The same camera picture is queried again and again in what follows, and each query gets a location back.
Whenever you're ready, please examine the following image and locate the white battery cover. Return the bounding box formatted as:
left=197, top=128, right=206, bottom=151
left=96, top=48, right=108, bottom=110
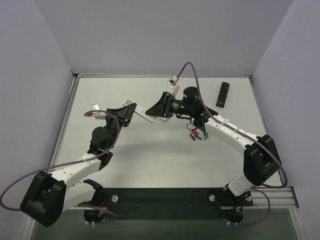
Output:
left=158, top=117, right=170, bottom=123

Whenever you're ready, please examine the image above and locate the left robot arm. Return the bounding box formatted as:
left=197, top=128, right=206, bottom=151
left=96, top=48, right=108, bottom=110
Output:
left=20, top=103, right=137, bottom=227

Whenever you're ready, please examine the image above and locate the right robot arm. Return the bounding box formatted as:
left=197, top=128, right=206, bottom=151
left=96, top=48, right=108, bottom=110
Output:
left=145, top=86, right=281, bottom=197

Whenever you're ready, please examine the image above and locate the white AC remote with display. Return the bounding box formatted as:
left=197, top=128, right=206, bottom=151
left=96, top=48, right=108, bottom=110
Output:
left=122, top=98, right=134, bottom=106

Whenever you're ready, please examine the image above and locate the black TV remote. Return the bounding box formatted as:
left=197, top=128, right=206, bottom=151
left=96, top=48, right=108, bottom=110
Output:
left=216, top=82, right=230, bottom=108

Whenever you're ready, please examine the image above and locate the red orange battery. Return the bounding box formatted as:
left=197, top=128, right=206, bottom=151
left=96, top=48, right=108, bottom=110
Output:
left=191, top=129, right=199, bottom=135

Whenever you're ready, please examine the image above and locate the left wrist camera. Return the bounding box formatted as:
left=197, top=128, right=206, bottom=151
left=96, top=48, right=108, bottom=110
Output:
left=91, top=103, right=106, bottom=120

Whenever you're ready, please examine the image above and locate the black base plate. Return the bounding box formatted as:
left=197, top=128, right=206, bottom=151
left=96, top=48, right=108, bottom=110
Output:
left=84, top=187, right=253, bottom=223

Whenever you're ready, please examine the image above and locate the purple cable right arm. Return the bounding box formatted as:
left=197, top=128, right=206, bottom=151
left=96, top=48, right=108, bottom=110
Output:
left=176, top=61, right=287, bottom=227

